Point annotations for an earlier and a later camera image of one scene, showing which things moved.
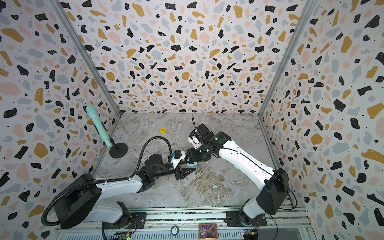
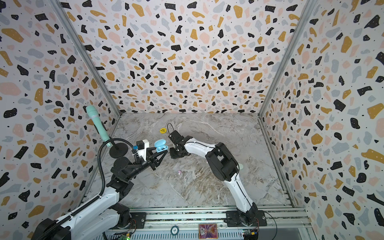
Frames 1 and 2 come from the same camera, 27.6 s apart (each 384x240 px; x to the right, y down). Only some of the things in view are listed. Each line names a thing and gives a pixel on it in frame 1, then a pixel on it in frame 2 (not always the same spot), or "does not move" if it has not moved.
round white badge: [174, 230] does not move
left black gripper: [182, 174] → [151, 161]
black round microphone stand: [118, 150] does not move
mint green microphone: [93, 112] does not move
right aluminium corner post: [305, 10] does not move
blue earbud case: [193, 164] → [160, 146]
